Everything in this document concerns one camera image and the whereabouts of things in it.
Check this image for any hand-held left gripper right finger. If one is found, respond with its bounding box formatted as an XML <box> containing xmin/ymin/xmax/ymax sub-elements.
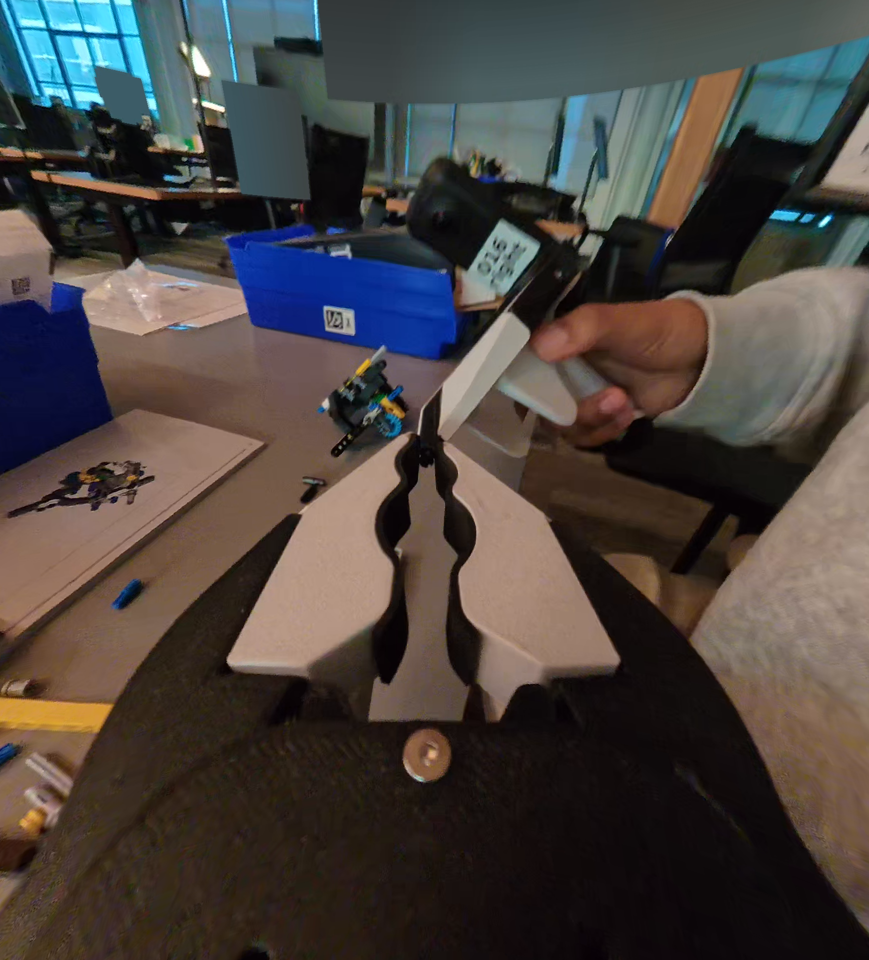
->
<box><xmin>433</xmin><ymin>441</ymin><xmax>622</xmax><ymax>723</ymax></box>

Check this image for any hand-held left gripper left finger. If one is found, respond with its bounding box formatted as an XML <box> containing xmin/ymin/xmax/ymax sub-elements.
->
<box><xmin>226</xmin><ymin>433</ymin><xmax>419</xmax><ymax>687</ymax></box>

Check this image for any person's right forearm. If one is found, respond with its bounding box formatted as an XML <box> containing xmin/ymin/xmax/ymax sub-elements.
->
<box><xmin>655</xmin><ymin>264</ymin><xmax>869</xmax><ymax>453</ymax></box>

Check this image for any partly built lego vehicle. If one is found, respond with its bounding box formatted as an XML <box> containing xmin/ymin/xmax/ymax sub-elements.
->
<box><xmin>317</xmin><ymin>345</ymin><xmax>410</xmax><ymax>459</ymax></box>

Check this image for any lego instruction booklet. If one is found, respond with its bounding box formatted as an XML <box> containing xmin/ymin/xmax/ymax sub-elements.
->
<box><xmin>0</xmin><ymin>408</ymin><xmax>267</xmax><ymax>672</ymax></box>

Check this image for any long yellow lego beam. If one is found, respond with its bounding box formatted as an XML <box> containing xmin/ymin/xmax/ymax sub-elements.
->
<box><xmin>0</xmin><ymin>693</ymin><xmax>115</xmax><ymax>735</ymax></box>

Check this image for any person's right hand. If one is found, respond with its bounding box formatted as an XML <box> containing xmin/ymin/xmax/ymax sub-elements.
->
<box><xmin>528</xmin><ymin>298</ymin><xmax>710</xmax><ymax>449</ymax></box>

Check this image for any black monitor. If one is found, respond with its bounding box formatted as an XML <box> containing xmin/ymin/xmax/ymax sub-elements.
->
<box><xmin>307</xmin><ymin>123</ymin><xmax>373</xmax><ymax>233</ymax></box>

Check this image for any blue bin with white label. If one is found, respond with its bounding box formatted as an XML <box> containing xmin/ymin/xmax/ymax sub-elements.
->
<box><xmin>224</xmin><ymin>223</ymin><xmax>478</xmax><ymax>362</ymax></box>

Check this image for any black office chair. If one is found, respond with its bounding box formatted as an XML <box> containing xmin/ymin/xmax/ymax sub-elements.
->
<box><xmin>598</xmin><ymin>126</ymin><xmax>820</xmax><ymax>576</ymax></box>

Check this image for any wooden pillar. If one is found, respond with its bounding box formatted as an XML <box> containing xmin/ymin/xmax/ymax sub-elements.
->
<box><xmin>647</xmin><ymin>67</ymin><xmax>748</xmax><ymax>231</ymax></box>

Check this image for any person's grey sweater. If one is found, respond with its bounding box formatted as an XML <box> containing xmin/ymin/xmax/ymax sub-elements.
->
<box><xmin>688</xmin><ymin>371</ymin><xmax>869</xmax><ymax>960</ymax></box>

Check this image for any clear plastic bag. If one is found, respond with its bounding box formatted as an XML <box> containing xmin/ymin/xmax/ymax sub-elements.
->
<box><xmin>100</xmin><ymin>258</ymin><xmax>175</xmax><ymax>321</ymax></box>

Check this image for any wooden desk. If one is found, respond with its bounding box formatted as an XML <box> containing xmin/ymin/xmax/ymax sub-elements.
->
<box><xmin>29</xmin><ymin>168</ymin><xmax>245</xmax><ymax>268</ymax></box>

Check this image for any plain blue plastic bin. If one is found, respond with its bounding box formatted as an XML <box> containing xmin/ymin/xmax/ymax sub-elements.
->
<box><xmin>0</xmin><ymin>281</ymin><xmax>115</xmax><ymax>496</ymax></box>

